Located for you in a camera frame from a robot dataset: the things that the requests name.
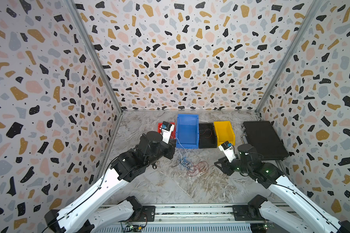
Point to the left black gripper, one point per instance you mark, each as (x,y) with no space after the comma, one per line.
(171,146)

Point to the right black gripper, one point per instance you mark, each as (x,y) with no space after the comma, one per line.
(225,164)

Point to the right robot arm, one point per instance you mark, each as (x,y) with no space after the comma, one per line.
(310,217)

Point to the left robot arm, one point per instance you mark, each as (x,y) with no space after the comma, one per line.
(84,215)

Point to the red plastic bin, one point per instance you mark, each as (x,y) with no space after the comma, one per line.
(159,128)

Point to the blue plastic bin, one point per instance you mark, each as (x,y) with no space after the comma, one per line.
(187,132)

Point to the yellow plastic bin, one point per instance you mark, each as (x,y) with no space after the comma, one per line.
(224,132)

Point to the black plastic bin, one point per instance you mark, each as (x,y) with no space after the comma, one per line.
(207,136)

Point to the black briefcase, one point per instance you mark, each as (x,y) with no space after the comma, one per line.
(262,136)

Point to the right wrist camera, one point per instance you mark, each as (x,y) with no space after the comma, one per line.
(228,149)

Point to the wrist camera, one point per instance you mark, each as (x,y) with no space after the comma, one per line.
(167,131)
(228,149)

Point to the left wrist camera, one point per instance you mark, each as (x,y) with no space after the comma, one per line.
(167,131)

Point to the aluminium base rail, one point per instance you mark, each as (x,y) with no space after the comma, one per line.
(206,218)

